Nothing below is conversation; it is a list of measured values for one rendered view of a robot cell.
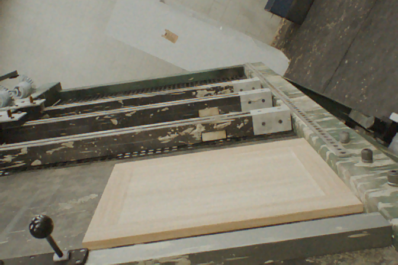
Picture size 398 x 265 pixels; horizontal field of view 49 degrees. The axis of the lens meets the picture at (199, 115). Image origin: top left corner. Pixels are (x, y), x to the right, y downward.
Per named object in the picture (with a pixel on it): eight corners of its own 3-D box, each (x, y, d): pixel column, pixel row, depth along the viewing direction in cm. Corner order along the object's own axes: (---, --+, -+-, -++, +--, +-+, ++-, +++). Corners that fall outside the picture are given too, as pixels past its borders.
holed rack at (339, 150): (351, 155, 102) (351, 153, 102) (339, 157, 102) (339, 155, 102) (249, 62, 262) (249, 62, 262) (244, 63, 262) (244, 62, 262)
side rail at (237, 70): (245, 84, 257) (243, 65, 254) (62, 109, 257) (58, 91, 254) (243, 81, 265) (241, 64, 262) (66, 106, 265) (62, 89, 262)
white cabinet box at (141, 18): (291, 61, 492) (122, -16, 464) (267, 106, 510) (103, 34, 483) (281, 51, 549) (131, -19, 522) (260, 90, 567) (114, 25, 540)
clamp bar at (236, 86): (262, 95, 195) (257, 42, 189) (2, 132, 195) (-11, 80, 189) (258, 91, 205) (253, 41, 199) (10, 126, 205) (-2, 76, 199)
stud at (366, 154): (374, 162, 96) (374, 150, 96) (363, 164, 96) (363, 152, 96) (370, 159, 99) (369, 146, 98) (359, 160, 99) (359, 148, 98)
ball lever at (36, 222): (74, 269, 75) (47, 229, 66) (52, 272, 75) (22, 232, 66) (76, 249, 78) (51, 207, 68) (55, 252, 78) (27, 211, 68)
